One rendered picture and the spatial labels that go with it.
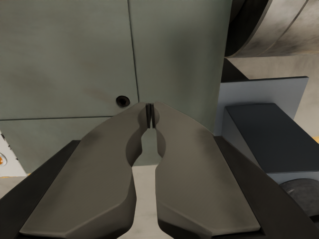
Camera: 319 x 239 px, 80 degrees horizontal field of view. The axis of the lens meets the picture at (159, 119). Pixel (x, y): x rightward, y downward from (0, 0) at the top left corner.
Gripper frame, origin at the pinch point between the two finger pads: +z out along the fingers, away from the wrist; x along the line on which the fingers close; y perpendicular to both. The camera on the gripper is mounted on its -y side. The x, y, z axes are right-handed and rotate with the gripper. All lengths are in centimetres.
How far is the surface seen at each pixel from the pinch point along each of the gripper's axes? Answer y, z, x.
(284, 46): 0.4, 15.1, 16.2
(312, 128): 102, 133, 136
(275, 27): -2.3, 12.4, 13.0
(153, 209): 221, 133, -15
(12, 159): 10.8, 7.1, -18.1
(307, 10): -3.9, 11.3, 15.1
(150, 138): 8.2, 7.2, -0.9
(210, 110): 5.8, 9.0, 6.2
